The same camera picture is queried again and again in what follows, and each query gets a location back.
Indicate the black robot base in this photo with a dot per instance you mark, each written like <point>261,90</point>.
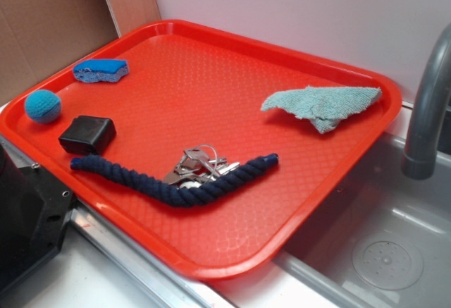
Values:
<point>35,211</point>

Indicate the light blue cloth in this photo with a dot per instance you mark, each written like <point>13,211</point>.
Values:
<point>323,107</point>

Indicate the red plastic tray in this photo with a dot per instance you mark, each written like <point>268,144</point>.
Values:
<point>190,85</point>

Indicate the silver key bunch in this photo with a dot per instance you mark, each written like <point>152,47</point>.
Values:
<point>198,166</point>

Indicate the blue sponge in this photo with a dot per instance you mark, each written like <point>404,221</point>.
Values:
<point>101,70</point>

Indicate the black rectangular box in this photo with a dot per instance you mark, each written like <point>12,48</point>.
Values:
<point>88,135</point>

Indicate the blue crocheted ball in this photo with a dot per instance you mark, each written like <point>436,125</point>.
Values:
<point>43,106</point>

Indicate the grey sink basin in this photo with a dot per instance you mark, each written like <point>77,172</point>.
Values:
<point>375,197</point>

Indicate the grey faucet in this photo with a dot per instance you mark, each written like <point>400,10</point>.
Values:
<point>429,126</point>

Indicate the round sink drain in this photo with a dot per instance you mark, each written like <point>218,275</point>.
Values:
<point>387,262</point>

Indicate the brown cardboard panel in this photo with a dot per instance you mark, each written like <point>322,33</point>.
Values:
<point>40,37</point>

